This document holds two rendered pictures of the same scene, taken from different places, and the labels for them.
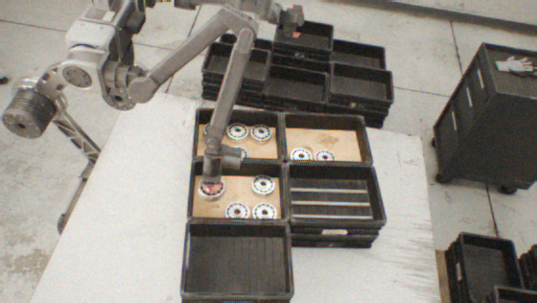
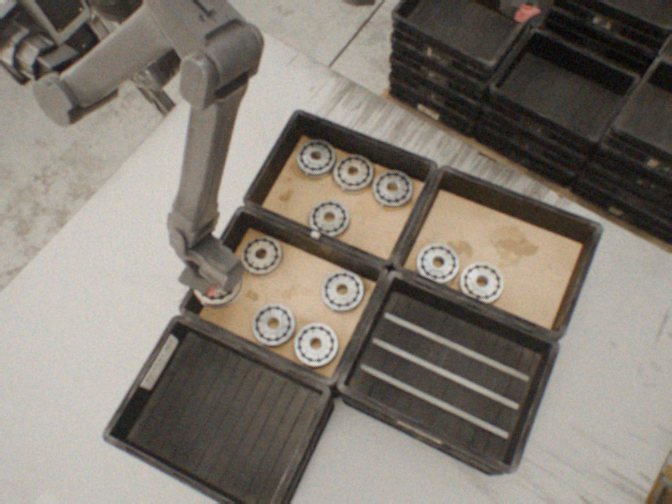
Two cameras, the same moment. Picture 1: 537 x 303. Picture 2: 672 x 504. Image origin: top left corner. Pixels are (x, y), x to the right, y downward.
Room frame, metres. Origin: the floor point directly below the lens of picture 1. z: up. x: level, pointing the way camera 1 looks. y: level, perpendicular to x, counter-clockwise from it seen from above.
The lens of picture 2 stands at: (0.80, -0.31, 2.25)
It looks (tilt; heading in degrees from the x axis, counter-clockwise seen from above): 68 degrees down; 43
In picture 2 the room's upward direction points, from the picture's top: 8 degrees counter-clockwise
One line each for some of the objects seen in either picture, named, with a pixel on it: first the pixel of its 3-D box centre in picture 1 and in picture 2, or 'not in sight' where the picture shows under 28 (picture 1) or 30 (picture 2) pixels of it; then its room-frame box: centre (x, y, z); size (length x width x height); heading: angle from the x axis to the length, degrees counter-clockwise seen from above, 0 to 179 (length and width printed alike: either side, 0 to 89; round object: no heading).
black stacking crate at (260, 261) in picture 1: (237, 264); (224, 415); (0.74, 0.05, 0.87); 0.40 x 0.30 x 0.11; 100
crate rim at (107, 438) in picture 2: (238, 258); (218, 413); (0.74, 0.05, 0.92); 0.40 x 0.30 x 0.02; 100
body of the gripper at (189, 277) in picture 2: (212, 167); (202, 261); (0.95, 0.19, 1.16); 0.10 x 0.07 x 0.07; 9
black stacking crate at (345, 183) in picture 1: (331, 199); (444, 370); (1.11, -0.30, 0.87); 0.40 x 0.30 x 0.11; 100
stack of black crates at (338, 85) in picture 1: (353, 105); (664, 157); (2.24, -0.51, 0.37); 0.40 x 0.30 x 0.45; 90
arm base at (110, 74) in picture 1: (116, 75); (32, 53); (1.04, 0.52, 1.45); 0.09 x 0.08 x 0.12; 0
